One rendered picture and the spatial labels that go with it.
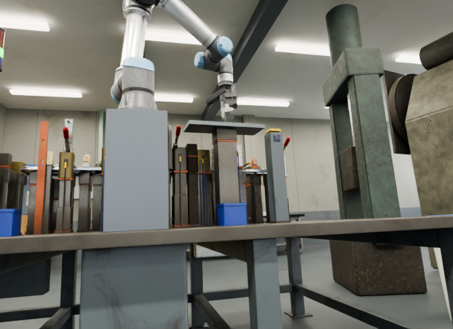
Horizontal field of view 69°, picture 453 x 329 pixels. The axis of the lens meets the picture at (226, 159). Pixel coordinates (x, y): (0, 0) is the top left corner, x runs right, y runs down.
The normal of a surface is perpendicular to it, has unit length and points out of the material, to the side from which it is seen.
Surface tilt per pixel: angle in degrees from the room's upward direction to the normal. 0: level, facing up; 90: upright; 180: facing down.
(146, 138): 90
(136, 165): 90
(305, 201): 90
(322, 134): 90
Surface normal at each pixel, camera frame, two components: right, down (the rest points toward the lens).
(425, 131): -0.90, 0.00
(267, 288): 0.24, -0.20
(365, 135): -0.04, -0.21
